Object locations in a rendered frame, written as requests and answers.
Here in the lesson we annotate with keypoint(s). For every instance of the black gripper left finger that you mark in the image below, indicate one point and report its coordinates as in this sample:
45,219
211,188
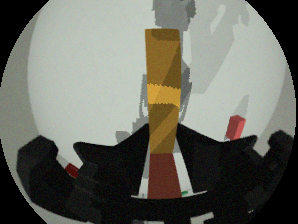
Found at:
127,157

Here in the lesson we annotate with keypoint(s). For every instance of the red block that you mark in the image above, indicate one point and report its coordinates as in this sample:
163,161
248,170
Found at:
234,129

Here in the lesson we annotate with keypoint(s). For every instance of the orange bar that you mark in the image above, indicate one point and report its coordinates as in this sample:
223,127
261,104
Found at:
163,63

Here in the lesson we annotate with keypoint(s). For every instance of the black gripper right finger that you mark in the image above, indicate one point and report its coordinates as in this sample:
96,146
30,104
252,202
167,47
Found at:
204,156

